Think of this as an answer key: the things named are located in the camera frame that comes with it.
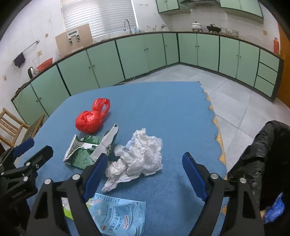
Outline blue glove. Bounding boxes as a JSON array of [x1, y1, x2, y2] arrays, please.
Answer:
[[264, 192, 285, 224]]

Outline green milk carton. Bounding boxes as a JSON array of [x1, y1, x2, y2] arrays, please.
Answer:
[[63, 124, 119, 170]]

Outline light blue milk carton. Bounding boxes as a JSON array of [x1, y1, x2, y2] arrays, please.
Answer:
[[86, 193, 146, 236]]

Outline red plastic bag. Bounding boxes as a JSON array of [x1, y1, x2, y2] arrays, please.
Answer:
[[75, 98, 110, 134]]

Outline white plastic bag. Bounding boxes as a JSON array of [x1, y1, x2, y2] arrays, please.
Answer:
[[102, 128, 163, 193]]

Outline black bagged trash bin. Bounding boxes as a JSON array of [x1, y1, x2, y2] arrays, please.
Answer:
[[227, 121, 289, 235]]

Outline green lower kitchen cabinets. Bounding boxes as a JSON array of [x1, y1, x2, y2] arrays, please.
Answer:
[[11, 32, 284, 124]]

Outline wooden chair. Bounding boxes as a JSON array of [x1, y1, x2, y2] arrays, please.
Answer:
[[1, 108, 45, 147]]

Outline steel kettle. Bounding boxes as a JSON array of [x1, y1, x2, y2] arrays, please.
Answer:
[[28, 67, 38, 79]]

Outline dark hanging towel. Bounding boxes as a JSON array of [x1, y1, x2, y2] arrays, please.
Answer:
[[13, 52, 26, 68]]

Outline red basin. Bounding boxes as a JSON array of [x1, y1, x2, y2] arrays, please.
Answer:
[[37, 58, 53, 72]]

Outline brown water purifier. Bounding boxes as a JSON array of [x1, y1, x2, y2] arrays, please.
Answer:
[[55, 24, 93, 58]]

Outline blue table mat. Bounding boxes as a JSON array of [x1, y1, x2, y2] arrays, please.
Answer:
[[22, 82, 226, 235]]

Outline wooden door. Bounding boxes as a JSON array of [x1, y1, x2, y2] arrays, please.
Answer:
[[277, 23, 290, 107]]

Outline window blinds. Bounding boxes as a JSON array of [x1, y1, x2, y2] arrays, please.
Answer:
[[61, 0, 138, 37]]

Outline sink faucet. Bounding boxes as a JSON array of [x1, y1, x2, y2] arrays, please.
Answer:
[[123, 19, 133, 35]]

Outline red thermos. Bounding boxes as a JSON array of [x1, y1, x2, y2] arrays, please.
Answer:
[[273, 37, 280, 55]]

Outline black wok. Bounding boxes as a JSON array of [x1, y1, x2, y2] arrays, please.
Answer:
[[206, 24, 221, 34]]

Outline white cooking pot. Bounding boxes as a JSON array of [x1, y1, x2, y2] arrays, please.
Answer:
[[191, 21, 202, 32]]

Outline green upper cabinets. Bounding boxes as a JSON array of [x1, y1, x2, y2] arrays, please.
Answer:
[[155, 0, 264, 24]]

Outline towel rail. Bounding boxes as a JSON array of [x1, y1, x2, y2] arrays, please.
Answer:
[[22, 39, 40, 53]]

